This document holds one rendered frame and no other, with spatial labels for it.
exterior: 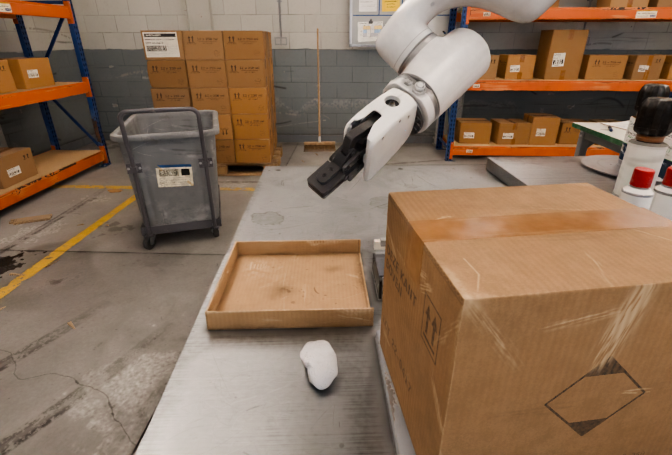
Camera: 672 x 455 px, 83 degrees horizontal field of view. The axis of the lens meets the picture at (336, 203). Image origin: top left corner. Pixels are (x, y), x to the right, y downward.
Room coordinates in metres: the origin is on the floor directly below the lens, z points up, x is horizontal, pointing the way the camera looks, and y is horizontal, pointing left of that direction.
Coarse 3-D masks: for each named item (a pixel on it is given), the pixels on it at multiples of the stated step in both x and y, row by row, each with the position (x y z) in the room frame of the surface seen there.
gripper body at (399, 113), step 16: (384, 96) 0.51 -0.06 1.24; (400, 96) 0.51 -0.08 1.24; (368, 112) 0.49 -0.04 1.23; (384, 112) 0.49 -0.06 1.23; (400, 112) 0.49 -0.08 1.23; (416, 112) 0.52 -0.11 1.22; (352, 128) 0.50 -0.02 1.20; (384, 128) 0.47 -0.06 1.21; (400, 128) 0.50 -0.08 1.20; (416, 128) 0.54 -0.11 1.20; (368, 144) 0.47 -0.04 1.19; (384, 144) 0.48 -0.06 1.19; (400, 144) 0.54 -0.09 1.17; (368, 160) 0.47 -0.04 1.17; (384, 160) 0.52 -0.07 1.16; (368, 176) 0.50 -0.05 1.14
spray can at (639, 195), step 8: (640, 168) 0.70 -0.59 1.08; (648, 168) 0.70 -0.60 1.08; (632, 176) 0.70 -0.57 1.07; (640, 176) 0.69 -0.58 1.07; (648, 176) 0.68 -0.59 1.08; (632, 184) 0.69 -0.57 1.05; (640, 184) 0.68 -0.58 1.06; (648, 184) 0.68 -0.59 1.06; (624, 192) 0.70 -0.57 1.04; (632, 192) 0.68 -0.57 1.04; (640, 192) 0.68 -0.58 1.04; (648, 192) 0.68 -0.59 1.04; (632, 200) 0.68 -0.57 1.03; (640, 200) 0.67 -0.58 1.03; (648, 200) 0.67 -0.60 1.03; (648, 208) 0.67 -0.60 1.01
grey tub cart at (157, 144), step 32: (128, 128) 2.57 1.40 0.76; (160, 128) 2.95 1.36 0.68; (192, 128) 3.02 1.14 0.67; (128, 160) 2.23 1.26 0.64; (160, 160) 2.27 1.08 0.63; (192, 160) 2.32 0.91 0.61; (160, 192) 2.27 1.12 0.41; (192, 192) 2.33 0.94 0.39; (160, 224) 2.27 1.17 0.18; (192, 224) 2.32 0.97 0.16
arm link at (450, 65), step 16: (464, 32) 0.61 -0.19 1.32; (416, 48) 0.58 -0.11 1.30; (432, 48) 0.58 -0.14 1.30; (448, 48) 0.58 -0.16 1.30; (464, 48) 0.58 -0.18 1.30; (480, 48) 0.59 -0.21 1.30; (416, 64) 0.57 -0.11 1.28; (432, 64) 0.56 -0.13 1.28; (448, 64) 0.56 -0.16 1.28; (464, 64) 0.57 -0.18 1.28; (480, 64) 0.59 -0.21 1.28; (432, 80) 0.54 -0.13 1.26; (448, 80) 0.55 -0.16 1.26; (464, 80) 0.57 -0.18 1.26; (448, 96) 0.55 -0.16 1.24
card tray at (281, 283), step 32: (256, 256) 0.79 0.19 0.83; (288, 256) 0.79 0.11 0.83; (320, 256) 0.79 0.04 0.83; (352, 256) 0.79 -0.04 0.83; (224, 288) 0.66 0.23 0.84; (256, 288) 0.66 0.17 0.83; (288, 288) 0.66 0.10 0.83; (320, 288) 0.66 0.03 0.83; (352, 288) 0.66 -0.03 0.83; (224, 320) 0.54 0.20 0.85; (256, 320) 0.55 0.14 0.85; (288, 320) 0.55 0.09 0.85; (320, 320) 0.55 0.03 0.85; (352, 320) 0.55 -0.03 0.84
